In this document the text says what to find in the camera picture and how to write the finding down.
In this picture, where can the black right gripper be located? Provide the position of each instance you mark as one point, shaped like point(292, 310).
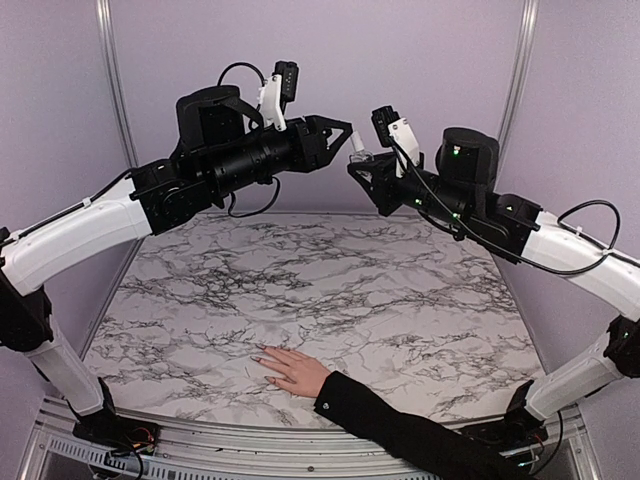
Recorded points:
point(382, 170)

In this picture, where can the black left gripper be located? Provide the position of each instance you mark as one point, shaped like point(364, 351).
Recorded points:
point(311, 134)

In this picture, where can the clear nail polish bottle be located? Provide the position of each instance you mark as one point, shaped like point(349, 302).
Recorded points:
point(360, 157)

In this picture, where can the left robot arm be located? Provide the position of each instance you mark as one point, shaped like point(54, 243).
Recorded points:
point(224, 145)

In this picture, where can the black sleeved forearm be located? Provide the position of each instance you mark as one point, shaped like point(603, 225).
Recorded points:
point(425, 444)

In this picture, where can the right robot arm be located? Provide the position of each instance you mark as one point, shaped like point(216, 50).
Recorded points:
point(459, 199)

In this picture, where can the person's bare hand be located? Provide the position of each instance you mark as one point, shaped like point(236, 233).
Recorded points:
point(297, 373)

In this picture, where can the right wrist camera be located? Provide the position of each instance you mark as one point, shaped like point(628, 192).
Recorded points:
point(395, 132)

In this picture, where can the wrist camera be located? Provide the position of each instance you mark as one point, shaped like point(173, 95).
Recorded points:
point(395, 132)
point(278, 90)

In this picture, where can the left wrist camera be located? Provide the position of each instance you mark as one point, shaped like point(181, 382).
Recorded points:
point(278, 90)

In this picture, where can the right aluminium frame post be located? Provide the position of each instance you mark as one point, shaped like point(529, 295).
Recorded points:
point(519, 74)

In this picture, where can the aluminium frame post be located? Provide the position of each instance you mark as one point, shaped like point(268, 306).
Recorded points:
point(519, 74)
point(109, 51)

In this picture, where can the left aluminium frame post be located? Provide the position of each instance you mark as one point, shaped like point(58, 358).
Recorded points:
point(109, 51)

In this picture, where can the front aluminium rail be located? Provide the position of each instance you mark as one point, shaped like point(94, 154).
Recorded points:
point(199, 450)

